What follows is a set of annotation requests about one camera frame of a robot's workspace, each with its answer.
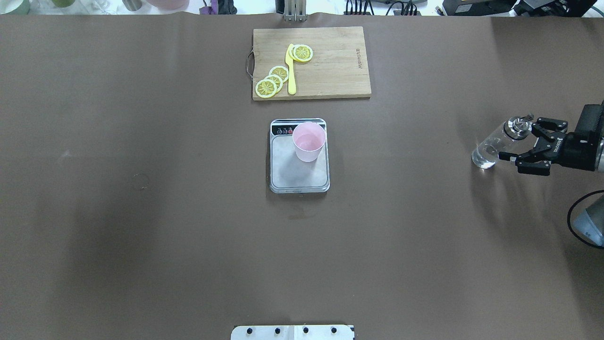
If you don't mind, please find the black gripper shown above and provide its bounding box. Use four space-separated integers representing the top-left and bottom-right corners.
498 103 604 176

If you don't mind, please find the glass sauce bottle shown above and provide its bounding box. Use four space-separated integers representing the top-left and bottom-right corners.
471 114 535 169

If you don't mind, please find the pink plastic cup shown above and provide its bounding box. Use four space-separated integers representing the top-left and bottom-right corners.
293 122 327 163

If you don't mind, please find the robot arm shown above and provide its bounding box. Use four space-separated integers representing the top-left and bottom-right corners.
497 103 603 249

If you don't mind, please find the silver kitchen scale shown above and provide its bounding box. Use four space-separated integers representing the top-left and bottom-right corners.
269 118 330 194

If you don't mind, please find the wooden cutting board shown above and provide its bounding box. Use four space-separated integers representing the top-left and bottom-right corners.
252 26 372 101

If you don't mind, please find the yellow plastic knife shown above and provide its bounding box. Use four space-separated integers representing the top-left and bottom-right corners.
285 43 297 95

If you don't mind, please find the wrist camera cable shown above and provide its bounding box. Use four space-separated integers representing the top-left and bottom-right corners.
567 190 604 247

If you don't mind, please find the aluminium frame post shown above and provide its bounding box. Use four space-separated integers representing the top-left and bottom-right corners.
275 0 308 22

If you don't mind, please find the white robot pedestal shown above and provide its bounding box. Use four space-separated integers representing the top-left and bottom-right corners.
230 324 356 340

